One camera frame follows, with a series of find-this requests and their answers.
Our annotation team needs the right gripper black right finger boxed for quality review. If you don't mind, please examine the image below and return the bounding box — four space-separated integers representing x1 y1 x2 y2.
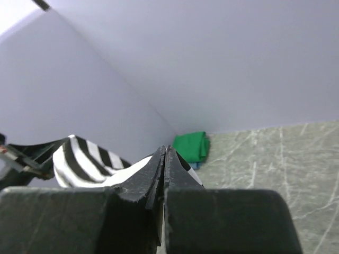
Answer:
164 147 302 253

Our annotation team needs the folded blue tank top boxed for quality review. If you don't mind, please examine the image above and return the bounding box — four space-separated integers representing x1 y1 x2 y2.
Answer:
190 162 203 170

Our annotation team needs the green tank top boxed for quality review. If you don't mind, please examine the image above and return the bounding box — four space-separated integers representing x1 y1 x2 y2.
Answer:
172 131 210 163

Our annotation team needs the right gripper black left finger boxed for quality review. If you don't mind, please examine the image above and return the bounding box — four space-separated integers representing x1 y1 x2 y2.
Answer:
1 147 165 253

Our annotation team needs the black white striped tank top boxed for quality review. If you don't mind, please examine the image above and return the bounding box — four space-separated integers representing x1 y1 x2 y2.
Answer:
52 134 205 189

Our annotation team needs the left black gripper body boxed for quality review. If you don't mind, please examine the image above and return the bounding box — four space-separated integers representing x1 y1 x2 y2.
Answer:
1 134 66 189

